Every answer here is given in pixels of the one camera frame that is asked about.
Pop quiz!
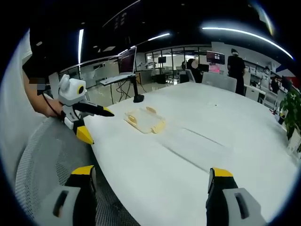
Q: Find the person's left hand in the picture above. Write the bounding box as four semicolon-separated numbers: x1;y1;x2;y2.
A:
44;98;64;118

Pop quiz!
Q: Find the person in white shirt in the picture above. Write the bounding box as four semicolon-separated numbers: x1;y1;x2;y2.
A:
0;28;48;212

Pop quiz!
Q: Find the grey mesh office chair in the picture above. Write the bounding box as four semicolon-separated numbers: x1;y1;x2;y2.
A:
14;116;142;226

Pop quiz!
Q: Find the computer monitor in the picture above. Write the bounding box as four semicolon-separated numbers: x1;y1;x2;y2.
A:
117;46;138;76

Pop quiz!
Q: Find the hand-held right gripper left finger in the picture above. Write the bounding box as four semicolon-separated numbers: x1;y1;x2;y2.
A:
35;165;97;226

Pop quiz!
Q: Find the white office chair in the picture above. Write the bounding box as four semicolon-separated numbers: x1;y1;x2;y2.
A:
201;71;238;93

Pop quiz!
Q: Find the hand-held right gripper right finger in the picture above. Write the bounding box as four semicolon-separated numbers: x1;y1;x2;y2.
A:
206;167;269;226

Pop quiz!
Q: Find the white standing desk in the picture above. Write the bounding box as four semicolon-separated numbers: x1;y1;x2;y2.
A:
99;74;136;105

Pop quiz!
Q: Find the green potted plant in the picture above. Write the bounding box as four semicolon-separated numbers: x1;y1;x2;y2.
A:
278;87;301;140

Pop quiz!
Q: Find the wall screen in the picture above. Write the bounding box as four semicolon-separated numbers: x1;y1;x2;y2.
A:
206;51;226;65

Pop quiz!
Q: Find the long ceiling light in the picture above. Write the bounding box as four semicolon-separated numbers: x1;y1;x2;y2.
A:
78;29;85;65
201;25;295;60
147;32;171;42

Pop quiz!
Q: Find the black monitor stand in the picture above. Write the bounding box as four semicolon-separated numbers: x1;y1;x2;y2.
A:
128;74;145;104

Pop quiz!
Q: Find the white plant box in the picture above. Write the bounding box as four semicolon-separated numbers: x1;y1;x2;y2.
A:
286;129;301;161

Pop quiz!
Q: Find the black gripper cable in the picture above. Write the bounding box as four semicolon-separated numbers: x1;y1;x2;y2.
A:
41;93;62;116

